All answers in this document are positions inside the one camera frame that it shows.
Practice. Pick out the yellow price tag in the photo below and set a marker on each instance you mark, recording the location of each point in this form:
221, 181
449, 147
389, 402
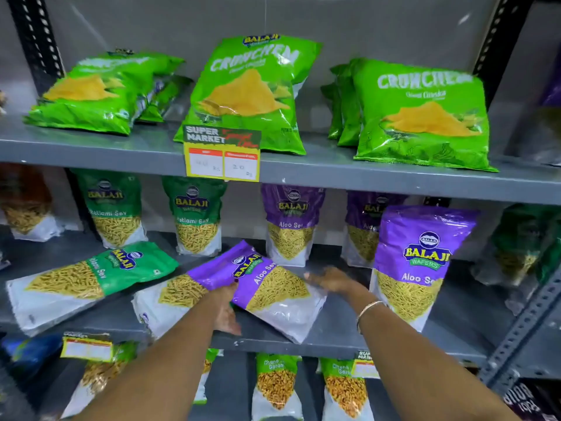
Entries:
221, 164
364, 368
85, 349

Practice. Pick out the silver bangle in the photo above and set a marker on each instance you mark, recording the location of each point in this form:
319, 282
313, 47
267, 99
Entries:
367, 308

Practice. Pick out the person's right forearm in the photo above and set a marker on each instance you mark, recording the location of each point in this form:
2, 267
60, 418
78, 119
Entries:
416, 372

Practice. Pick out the person's left hand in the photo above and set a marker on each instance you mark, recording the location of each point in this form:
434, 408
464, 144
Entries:
225, 311

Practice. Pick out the small brown snack packet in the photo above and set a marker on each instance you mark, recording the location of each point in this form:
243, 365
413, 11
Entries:
2, 100

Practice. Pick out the black perforated shelf upright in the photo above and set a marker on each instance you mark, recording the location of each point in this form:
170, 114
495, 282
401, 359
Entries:
37, 48

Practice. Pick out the dark printed package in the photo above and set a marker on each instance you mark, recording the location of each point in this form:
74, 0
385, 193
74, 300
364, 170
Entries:
530, 403

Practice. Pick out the row of light green chip bags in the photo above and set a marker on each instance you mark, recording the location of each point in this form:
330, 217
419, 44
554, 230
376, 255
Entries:
250, 96

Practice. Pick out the blue package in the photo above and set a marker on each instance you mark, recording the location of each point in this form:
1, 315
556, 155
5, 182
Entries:
30, 352

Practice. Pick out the green Crunchem bag right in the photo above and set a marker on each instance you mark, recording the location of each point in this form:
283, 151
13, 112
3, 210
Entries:
495, 48

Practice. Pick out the person's right hand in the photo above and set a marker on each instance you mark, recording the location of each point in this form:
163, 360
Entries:
339, 282

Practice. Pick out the grey perforated shelf upright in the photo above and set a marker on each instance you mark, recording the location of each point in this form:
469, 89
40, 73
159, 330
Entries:
521, 333

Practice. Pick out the brown sev packet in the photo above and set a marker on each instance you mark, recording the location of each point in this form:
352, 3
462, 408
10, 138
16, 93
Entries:
26, 201

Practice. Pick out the person's left forearm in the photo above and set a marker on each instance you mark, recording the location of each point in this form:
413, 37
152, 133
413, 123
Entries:
153, 381

